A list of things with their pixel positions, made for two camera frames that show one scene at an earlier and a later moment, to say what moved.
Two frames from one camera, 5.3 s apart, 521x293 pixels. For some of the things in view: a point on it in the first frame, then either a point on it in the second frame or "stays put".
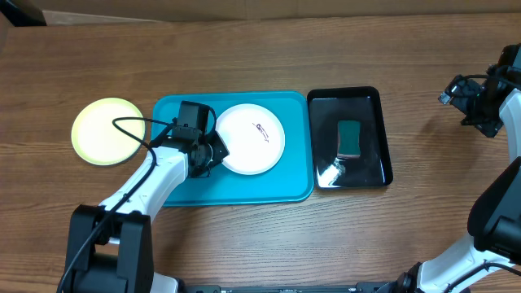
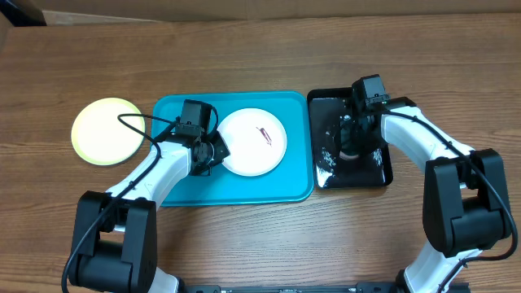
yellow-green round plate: (96, 140) stays put
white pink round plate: (254, 137) stays put
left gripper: (220, 151) stays put
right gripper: (479, 123) to (348, 138)
